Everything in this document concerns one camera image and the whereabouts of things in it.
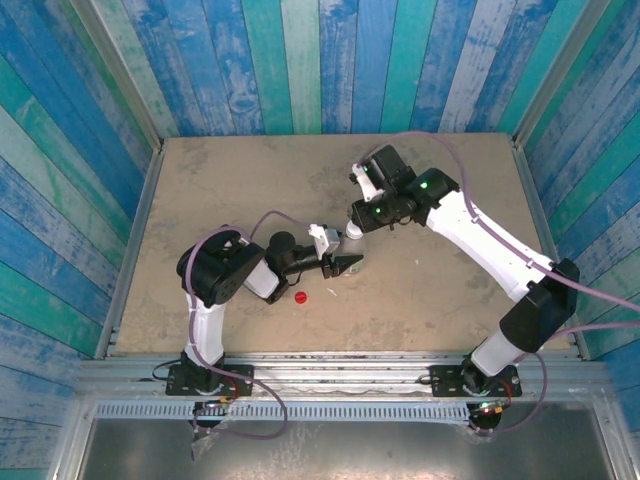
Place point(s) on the small circuit board with LEDs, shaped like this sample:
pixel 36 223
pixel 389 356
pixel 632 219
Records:
pixel 487 409
pixel 215 404

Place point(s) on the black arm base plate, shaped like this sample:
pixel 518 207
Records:
pixel 445 381
pixel 240 380

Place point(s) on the shiny steel sheet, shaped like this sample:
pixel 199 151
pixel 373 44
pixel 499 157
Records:
pixel 350 450

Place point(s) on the white bottle cap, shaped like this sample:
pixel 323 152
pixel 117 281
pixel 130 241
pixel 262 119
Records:
pixel 354 232

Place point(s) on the wide grooved aluminium rail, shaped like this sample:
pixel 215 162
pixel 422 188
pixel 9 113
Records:
pixel 340 375

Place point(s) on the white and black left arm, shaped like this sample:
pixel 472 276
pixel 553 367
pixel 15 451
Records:
pixel 205 325

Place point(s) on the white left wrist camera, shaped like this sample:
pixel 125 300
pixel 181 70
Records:
pixel 327 241

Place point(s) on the aluminium side rail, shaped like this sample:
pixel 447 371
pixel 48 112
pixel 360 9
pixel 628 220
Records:
pixel 130 250
pixel 534 200

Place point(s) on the red bottle cap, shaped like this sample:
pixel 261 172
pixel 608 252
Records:
pixel 301 298

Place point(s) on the aluminium corner post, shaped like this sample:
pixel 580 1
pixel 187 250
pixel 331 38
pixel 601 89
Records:
pixel 560 75
pixel 121 75

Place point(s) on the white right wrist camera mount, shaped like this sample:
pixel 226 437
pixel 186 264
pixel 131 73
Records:
pixel 369 186

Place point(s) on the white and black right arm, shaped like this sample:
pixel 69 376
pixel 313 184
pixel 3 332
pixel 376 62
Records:
pixel 480 240

